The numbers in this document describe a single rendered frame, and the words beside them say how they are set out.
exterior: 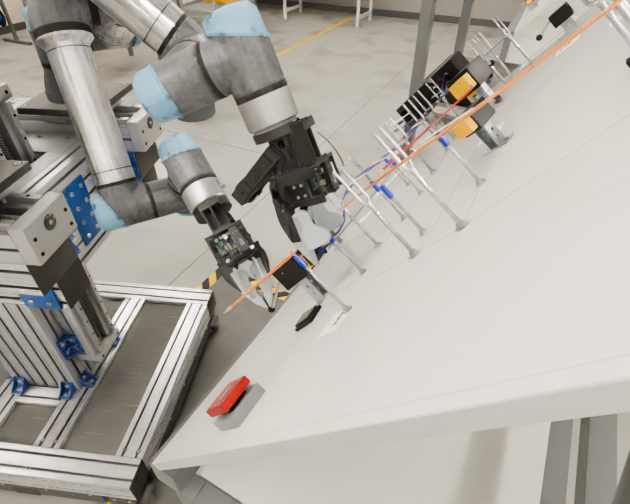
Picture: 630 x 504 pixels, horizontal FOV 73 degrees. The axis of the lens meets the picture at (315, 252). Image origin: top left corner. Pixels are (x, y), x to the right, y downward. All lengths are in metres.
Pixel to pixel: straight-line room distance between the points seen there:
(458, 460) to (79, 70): 0.98
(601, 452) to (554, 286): 0.50
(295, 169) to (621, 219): 0.41
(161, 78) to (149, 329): 1.43
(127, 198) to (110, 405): 1.01
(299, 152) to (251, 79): 0.11
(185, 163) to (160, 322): 1.20
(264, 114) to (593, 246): 0.42
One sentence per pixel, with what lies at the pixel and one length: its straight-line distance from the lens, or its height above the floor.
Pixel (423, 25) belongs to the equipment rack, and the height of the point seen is 1.30.
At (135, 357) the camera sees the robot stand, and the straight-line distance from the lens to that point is 1.86.
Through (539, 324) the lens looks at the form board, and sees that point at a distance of 0.27.
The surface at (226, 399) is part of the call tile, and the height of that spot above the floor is 1.13.
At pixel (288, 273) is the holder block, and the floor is 1.12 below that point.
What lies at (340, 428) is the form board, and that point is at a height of 1.29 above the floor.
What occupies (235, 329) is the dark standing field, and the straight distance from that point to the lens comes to 2.11.
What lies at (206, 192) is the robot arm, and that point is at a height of 1.19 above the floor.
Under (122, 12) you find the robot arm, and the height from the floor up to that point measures 1.47.
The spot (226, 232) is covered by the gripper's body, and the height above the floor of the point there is 1.14.
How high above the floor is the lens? 1.60
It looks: 40 degrees down
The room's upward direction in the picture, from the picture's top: straight up
